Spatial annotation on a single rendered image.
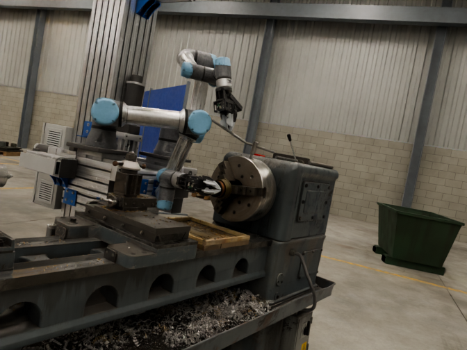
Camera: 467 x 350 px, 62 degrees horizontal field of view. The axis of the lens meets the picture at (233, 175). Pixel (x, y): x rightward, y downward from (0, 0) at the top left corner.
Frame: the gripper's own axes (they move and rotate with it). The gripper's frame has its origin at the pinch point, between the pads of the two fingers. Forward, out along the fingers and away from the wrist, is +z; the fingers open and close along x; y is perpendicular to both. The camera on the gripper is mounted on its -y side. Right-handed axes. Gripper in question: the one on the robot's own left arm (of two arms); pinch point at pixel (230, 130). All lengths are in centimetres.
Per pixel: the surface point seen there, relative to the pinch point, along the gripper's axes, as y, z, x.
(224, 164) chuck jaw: 3.1, 16.4, -2.3
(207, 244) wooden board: 36, 50, 11
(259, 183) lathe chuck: -0.3, 27.0, 13.9
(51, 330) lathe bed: 93, 66, 3
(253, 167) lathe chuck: -0.6, 18.9, 11.1
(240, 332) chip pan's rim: 22, 86, 13
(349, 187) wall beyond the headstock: -975, -9, -262
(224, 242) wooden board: 25, 50, 11
